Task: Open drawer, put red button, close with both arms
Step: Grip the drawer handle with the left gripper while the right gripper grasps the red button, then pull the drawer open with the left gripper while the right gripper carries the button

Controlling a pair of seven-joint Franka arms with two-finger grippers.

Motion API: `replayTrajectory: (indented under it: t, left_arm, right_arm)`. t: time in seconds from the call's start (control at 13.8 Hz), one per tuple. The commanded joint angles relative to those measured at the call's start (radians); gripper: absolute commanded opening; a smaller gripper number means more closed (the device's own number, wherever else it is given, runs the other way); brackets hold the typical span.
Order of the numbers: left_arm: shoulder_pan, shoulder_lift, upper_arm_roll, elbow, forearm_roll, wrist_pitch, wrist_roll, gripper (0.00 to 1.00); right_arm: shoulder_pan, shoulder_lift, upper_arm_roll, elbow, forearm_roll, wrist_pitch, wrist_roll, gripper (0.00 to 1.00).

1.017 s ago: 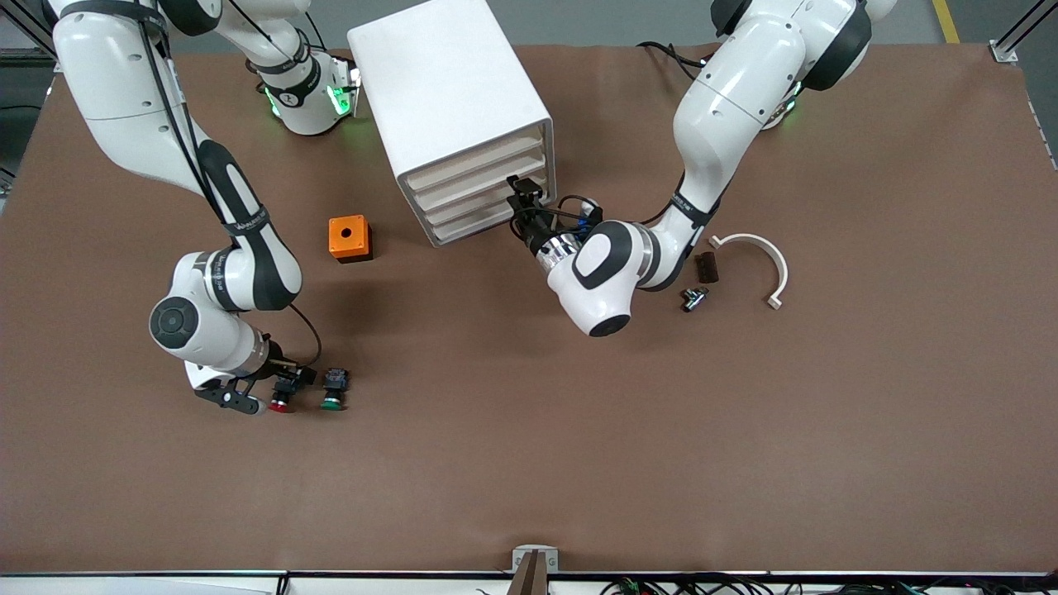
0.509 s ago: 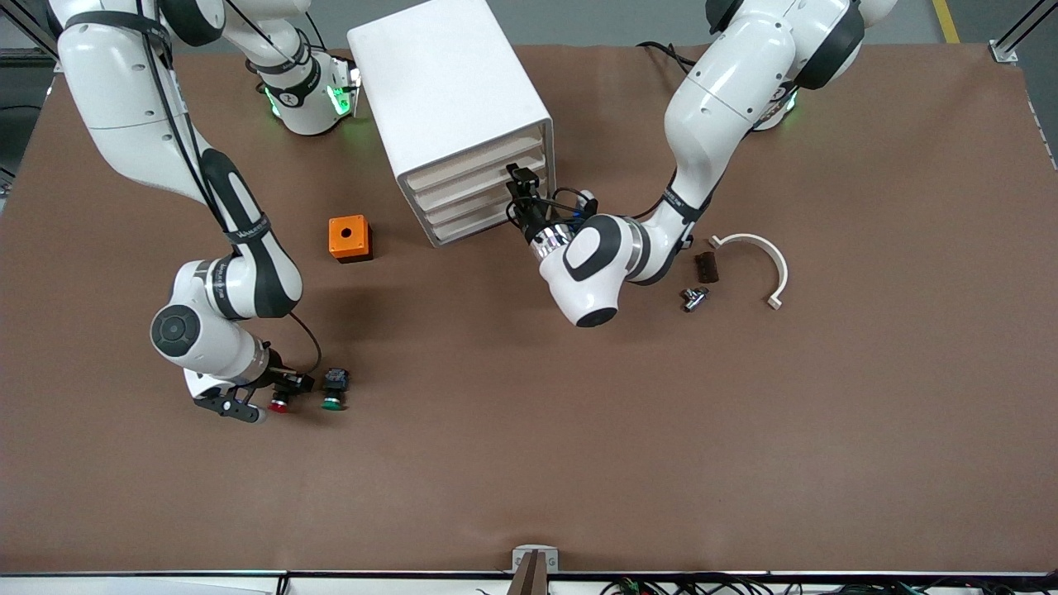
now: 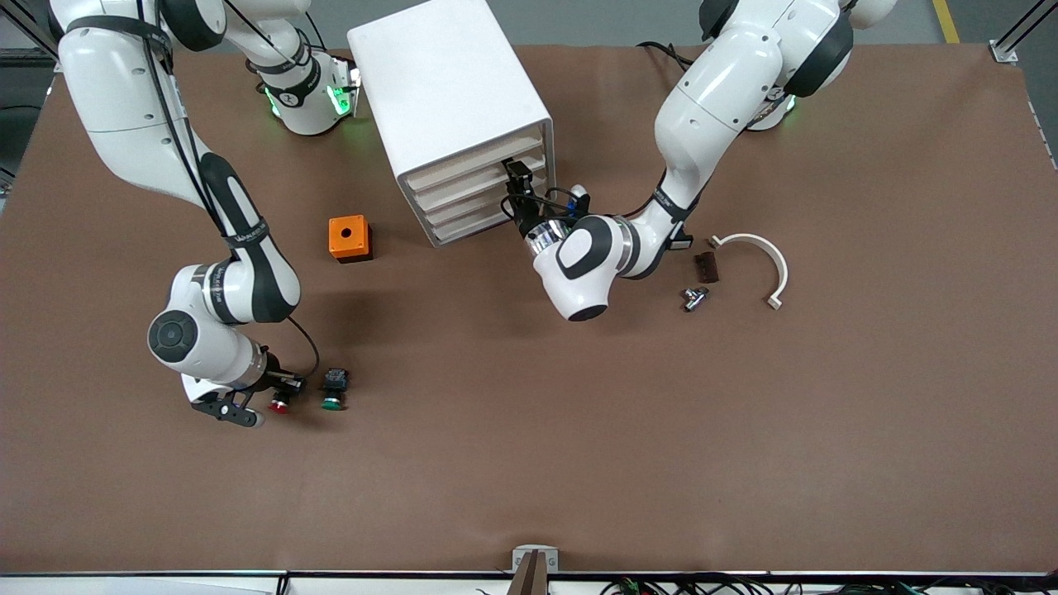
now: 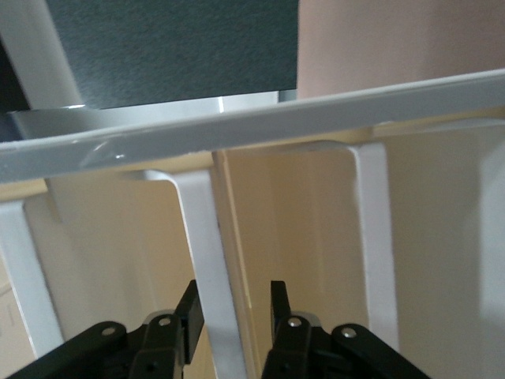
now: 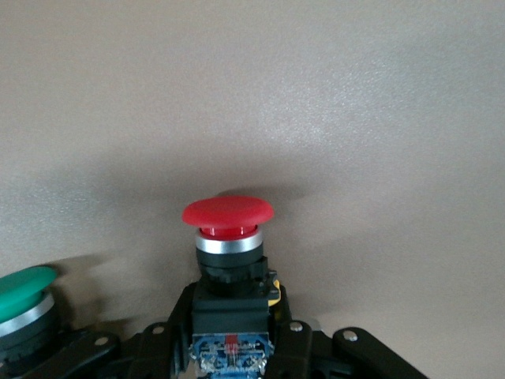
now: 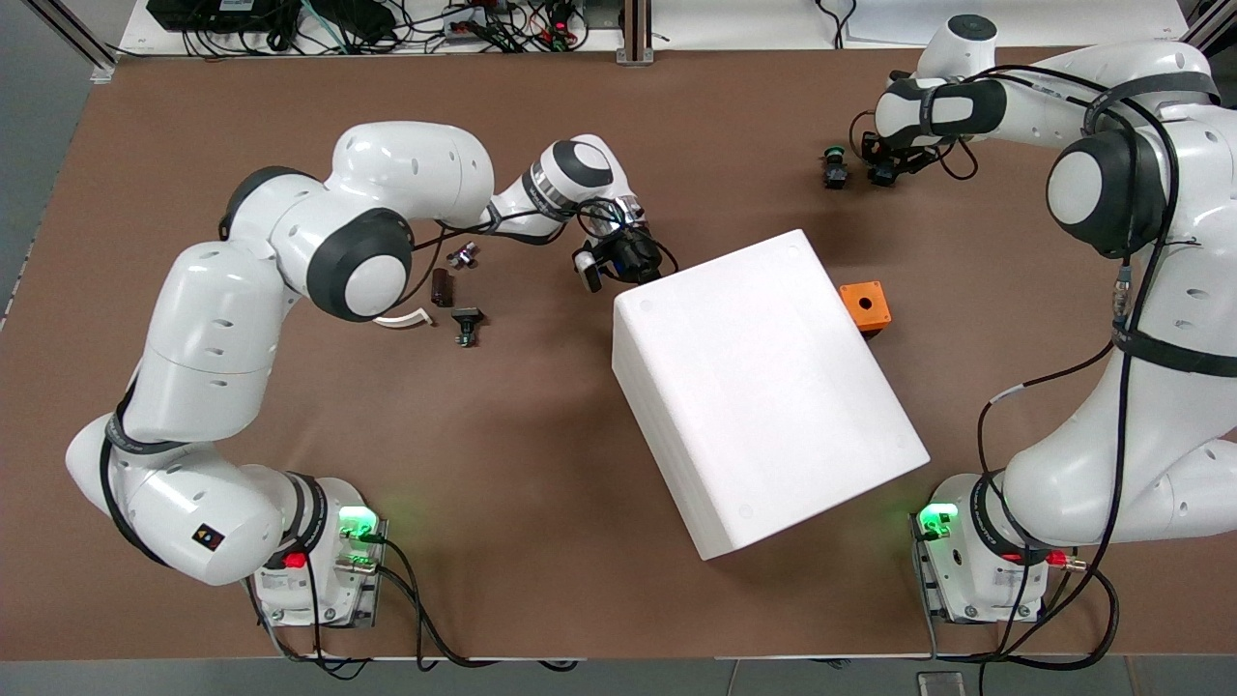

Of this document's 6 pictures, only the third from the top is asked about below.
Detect green push button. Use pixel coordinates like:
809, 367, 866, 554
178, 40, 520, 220
320, 368, 351, 412

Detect orange box with hole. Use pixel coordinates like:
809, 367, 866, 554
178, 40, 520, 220
328, 215, 374, 264

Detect brown table mat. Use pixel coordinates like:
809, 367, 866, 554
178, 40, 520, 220
0, 41, 1058, 575

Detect black arm base cable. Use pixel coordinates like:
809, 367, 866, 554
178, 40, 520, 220
636, 41, 703, 71

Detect white curved plastic bracket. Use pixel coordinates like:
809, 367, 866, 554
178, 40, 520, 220
708, 233, 789, 311

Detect grey mount bracket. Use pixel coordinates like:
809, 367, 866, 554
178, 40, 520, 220
512, 545, 560, 574

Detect brown mount bar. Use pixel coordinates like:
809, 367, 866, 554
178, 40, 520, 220
507, 551, 550, 595

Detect tangled black cable bundle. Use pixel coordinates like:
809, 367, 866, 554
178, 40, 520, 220
475, 574, 1058, 595

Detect aluminium frame profile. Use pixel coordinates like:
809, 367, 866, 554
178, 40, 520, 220
988, 0, 1058, 65
0, 0, 59, 52

